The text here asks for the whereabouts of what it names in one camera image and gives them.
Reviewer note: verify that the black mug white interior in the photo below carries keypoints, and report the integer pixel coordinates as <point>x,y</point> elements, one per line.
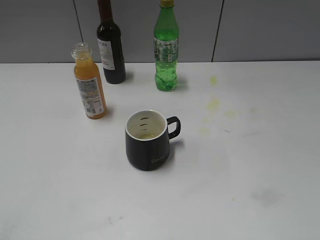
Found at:
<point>147,138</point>

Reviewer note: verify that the orange juice bottle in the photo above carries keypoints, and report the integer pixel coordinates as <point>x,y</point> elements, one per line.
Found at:
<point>88,79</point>

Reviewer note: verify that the green soda bottle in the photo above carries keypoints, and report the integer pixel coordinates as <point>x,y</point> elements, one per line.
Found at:
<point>166,47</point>

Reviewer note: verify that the dark red wine bottle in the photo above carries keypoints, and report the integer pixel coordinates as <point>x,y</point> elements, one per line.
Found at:
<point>110,45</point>

